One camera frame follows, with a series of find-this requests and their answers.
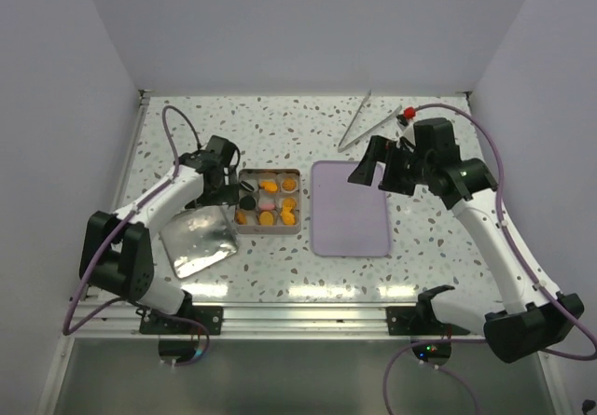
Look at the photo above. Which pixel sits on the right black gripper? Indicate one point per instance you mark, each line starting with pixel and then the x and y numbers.
pixel 379 150

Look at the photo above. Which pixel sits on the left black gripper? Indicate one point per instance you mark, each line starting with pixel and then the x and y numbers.
pixel 228 195

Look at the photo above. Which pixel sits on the black sandwich cookie top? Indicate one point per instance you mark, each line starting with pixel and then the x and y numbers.
pixel 247 187

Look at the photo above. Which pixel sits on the black round cookie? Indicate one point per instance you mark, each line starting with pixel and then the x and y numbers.
pixel 247 203

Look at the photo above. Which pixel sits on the orange flower cookie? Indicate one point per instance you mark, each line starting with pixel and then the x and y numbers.
pixel 269 186
pixel 288 218
pixel 240 218

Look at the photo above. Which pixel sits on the metal tongs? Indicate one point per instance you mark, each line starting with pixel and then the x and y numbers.
pixel 370 115

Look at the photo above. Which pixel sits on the silver tin lid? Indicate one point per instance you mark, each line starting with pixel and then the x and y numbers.
pixel 196 239

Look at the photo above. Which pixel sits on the orange flower cookie top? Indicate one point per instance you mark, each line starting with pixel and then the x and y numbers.
pixel 269 186

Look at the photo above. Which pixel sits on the round orange cookie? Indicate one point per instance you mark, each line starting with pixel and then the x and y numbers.
pixel 266 218

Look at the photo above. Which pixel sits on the lilac plastic tray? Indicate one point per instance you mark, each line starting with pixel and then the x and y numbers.
pixel 347 219

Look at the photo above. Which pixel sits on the orange swirl cookie top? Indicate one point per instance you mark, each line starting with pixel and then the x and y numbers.
pixel 289 185

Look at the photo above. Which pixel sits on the orange swirl cookie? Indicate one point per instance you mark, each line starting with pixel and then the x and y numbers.
pixel 289 185
pixel 289 204

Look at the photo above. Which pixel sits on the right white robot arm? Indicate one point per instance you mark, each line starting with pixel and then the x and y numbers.
pixel 536 314

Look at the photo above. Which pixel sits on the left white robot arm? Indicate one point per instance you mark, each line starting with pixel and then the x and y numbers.
pixel 117 254

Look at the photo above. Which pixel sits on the square cookie tin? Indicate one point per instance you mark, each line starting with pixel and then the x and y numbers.
pixel 254 177

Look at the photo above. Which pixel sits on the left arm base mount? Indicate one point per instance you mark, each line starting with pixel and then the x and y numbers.
pixel 184 338

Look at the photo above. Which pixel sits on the aluminium rail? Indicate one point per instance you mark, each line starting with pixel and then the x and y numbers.
pixel 280 321

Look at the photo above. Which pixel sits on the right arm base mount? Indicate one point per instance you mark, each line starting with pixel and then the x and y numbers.
pixel 404 321

